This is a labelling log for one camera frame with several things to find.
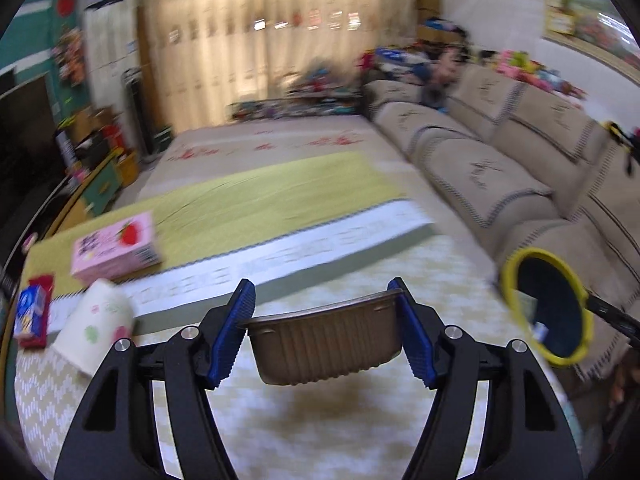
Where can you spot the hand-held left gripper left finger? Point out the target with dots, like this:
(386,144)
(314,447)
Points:
(235,330)

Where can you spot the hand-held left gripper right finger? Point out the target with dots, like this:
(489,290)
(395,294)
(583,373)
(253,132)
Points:
(412,330)

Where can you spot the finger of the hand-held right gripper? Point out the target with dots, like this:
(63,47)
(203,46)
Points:
(610,312)

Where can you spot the yellow rimmed waste bin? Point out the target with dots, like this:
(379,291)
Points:
(555,305)

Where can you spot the brown plastic tray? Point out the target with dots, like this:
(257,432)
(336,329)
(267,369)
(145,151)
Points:
(325,340)

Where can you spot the white plastic wrapper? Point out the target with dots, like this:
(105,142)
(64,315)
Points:
(539,331)

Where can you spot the yellow zigzag tablecloth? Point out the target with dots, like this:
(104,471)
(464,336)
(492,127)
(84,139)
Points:
(280,200)

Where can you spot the white floral paper roll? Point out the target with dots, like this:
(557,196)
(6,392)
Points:
(95,320)

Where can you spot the pink strawberry box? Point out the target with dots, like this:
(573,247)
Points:
(115,245)

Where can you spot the black and yellow plush toy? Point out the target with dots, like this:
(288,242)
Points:
(622,140)

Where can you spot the beige fabric sofa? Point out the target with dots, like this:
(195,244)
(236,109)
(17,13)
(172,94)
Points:
(500,170)

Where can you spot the green and yellow storage box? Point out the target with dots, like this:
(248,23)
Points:
(107,185)

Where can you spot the red snack packet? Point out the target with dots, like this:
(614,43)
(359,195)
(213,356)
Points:
(45,282)

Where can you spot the blue biscuit packet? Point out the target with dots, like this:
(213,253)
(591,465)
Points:
(29,310)

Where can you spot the pile of colourful toys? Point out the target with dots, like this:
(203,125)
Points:
(300,100)

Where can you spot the black tower fan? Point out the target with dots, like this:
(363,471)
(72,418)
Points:
(137,110)

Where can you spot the row of plush toys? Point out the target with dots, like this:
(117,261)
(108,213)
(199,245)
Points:
(535,72)

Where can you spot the plush doll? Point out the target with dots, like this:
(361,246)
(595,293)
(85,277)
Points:
(442,75)

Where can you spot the pile of colourful bags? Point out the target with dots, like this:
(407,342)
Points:
(395,60)

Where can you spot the black television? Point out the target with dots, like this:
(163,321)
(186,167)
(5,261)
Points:
(25,150)

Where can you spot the cream patterned curtain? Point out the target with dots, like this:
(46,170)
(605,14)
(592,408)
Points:
(250,35)

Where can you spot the white cabinet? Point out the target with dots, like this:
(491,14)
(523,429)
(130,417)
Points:
(110,60)

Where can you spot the framed landscape painting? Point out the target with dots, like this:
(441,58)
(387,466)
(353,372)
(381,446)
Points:
(595,15)

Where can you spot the stacked cardboard boxes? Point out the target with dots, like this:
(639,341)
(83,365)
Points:
(429,15)

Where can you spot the green wall panel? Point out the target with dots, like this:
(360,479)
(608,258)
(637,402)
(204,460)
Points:
(35,25)

